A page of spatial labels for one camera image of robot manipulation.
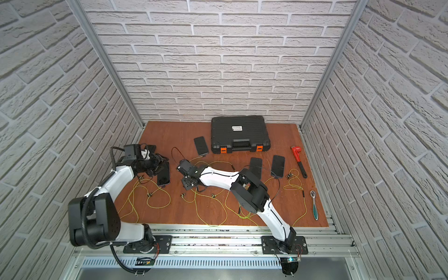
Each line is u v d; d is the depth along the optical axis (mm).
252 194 533
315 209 832
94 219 437
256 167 992
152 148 1072
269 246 740
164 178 1093
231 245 758
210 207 852
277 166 1010
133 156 685
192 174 700
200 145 1096
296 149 1059
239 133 1076
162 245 735
